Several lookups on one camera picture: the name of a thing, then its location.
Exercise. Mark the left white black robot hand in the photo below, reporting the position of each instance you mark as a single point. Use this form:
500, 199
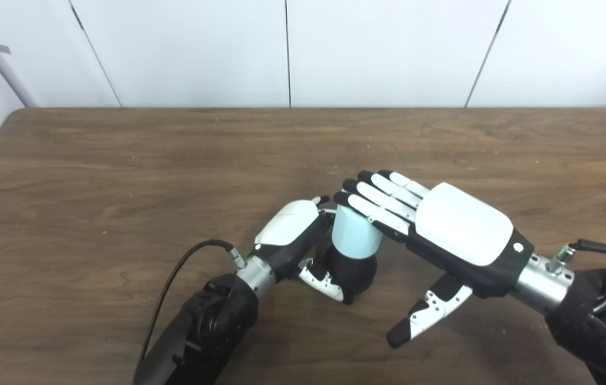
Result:
287, 227

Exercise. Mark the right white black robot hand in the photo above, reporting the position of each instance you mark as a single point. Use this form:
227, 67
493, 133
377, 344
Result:
463, 224

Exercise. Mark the black flared nozzle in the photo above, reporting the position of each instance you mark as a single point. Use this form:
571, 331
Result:
354, 272

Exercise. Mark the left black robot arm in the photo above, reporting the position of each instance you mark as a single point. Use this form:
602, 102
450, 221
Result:
207, 326

